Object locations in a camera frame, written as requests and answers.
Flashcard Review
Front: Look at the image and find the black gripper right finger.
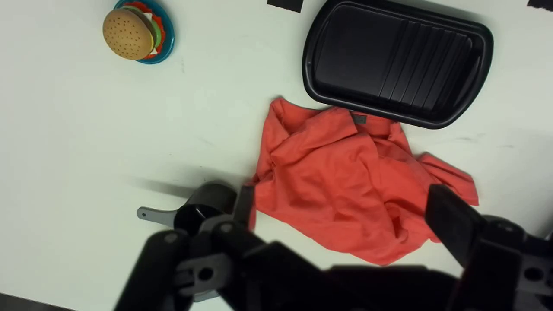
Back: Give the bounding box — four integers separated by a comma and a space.
426, 185, 553, 311

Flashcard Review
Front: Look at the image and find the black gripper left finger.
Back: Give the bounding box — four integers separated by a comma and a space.
115, 216, 272, 311

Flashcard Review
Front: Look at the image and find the red-orange shirt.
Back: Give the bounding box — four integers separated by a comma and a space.
255, 97, 479, 267

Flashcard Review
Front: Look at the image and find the small black pot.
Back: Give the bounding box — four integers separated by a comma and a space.
137, 182, 237, 236

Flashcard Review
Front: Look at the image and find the black rectangular tray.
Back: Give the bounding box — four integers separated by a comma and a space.
303, 0, 495, 130

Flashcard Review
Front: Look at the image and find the toy hamburger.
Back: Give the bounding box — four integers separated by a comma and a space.
103, 6, 156, 61

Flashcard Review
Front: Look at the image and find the blue plate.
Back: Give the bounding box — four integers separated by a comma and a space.
117, 0, 175, 66

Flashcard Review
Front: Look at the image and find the black tape piece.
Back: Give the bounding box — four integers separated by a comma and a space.
267, 0, 305, 14

